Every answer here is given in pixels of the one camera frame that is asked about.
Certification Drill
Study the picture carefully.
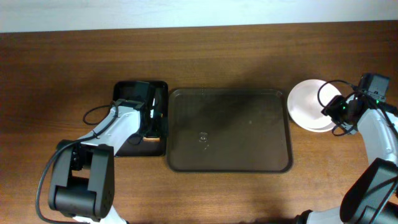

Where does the orange green scrub sponge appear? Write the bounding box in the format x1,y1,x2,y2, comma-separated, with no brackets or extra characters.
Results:
143,138,160,142

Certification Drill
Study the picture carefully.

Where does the white plate with red sauce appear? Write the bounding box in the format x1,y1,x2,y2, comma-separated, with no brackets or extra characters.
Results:
287,79,335,133

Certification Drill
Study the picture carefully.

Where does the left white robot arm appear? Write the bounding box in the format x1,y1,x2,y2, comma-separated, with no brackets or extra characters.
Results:
45,81,168,223

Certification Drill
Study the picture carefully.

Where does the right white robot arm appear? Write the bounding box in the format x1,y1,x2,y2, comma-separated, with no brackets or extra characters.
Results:
293,73,397,224

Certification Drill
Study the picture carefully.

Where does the small black water tray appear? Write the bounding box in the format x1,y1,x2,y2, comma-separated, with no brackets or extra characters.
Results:
113,81,169,157

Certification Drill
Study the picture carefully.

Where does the large brown serving tray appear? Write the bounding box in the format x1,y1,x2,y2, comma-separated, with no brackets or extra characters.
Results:
166,88,294,174

